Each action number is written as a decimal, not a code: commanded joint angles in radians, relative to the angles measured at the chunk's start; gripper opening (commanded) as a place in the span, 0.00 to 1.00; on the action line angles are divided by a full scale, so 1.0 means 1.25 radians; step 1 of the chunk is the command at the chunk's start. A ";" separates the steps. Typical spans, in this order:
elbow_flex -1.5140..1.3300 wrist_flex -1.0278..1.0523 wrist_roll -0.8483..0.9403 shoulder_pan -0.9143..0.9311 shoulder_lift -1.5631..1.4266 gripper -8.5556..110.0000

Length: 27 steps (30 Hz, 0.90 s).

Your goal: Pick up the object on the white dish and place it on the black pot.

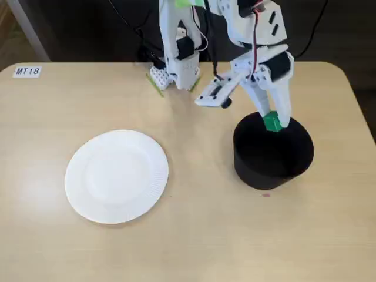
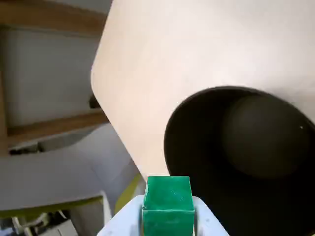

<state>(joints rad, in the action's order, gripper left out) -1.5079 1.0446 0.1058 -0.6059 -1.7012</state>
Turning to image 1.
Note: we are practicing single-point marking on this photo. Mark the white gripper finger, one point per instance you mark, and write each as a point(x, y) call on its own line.
point(261, 100)
point(283, 102)

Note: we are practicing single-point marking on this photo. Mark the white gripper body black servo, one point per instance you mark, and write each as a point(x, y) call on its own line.
point(271, 83)

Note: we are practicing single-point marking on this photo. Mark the green cube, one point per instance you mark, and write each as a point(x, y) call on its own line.
point(272, 122)

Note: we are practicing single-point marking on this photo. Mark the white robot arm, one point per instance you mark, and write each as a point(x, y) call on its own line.
point(170, 29)

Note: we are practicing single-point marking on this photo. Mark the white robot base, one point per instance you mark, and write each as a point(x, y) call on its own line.
point(186, 73)

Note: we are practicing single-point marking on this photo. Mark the black round pot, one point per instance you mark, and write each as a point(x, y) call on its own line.
point(264, 158)

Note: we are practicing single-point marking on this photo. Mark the green tape strip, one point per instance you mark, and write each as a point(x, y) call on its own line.
point(155, 86)
point(196, 83)

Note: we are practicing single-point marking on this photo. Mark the small red sticker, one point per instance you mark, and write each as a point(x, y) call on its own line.
point(266, 195)

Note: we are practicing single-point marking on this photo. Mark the green tape piece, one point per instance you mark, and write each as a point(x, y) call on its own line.
point(188, 3)

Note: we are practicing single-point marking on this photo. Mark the white paper plate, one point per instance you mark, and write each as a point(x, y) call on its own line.
point(117, 176)

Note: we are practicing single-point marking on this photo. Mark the white MT18 label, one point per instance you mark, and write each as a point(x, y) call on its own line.
point(27, 72)

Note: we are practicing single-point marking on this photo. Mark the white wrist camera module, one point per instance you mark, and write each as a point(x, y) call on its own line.
point(214, 92)

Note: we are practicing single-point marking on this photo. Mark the grey metal post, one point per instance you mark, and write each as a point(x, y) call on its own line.
point(30, 32)

